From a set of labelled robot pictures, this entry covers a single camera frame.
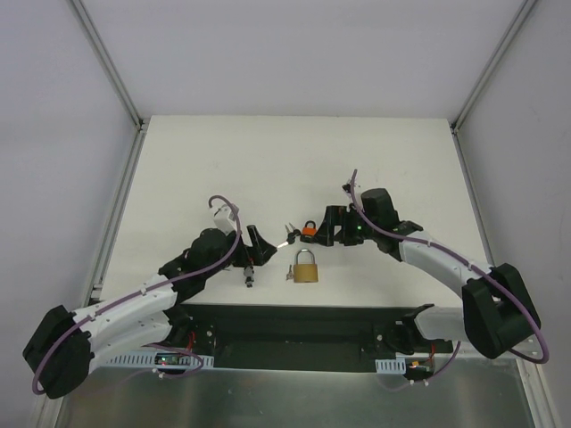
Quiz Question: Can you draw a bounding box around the panda keychain charm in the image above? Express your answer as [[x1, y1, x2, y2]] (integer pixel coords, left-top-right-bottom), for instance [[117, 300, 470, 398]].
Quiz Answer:
[[244, 266, 255, 288]]

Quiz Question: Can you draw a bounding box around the large brass padlock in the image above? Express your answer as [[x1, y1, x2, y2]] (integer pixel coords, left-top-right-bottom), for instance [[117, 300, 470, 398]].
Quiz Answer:
[[293, 249, 319, 284]]

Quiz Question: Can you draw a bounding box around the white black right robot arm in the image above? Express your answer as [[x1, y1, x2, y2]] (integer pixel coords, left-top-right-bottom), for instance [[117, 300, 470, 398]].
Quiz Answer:
[[308, 188, 549, 364]]

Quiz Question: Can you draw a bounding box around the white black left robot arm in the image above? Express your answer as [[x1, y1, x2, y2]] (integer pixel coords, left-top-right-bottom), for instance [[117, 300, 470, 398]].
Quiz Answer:
[[22, 225, 277, 399]]

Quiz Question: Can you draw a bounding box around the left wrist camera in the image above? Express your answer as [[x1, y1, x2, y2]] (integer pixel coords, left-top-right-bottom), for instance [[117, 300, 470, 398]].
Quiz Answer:
[[210, 204, 237, 235]]

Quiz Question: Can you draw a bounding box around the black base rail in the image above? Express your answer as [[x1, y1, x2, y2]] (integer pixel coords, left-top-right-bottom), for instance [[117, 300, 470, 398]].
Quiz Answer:
[[161, 303, 453, 373]]

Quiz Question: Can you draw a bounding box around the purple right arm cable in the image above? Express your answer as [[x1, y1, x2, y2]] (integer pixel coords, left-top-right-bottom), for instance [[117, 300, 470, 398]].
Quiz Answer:
[[342, 169, 550, 365]]

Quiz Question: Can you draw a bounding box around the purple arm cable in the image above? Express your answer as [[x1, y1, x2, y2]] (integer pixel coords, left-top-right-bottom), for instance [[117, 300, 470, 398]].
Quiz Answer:
[[342, 169, 550, 365], [31, 193, 240, 396]]

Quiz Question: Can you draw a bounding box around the left white cable duct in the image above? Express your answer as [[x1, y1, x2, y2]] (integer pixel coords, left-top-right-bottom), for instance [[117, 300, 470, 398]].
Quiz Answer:
[[102, 350, 214, 370]]

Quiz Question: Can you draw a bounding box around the white cable duct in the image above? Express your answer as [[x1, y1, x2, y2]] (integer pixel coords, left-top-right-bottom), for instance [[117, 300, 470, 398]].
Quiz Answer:
[[375, 358, 407, 375], [102, 350, 214, 370]]

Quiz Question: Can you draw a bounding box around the right white cable duct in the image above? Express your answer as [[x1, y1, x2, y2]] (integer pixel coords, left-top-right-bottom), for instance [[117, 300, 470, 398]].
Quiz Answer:
[[375, 358, 407, 375]]

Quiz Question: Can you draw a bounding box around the left aluminium frame post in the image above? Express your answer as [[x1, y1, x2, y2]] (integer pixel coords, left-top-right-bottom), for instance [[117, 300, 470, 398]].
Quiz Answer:
[[66, 0, 151, 133]]

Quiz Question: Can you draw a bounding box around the aluminium frame post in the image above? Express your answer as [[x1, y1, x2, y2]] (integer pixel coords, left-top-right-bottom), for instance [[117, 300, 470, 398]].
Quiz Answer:
[[66, 0, 151, 133], [450, 0, 541, 133]]

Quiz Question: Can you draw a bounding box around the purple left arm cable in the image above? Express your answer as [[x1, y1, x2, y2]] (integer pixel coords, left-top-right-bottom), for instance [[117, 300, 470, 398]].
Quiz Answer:
[[31, 193, 240, 396]]

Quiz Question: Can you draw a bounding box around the right aluminium frame post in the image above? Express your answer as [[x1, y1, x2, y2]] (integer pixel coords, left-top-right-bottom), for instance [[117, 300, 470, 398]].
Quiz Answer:
[[450, 0, 541, 133]]

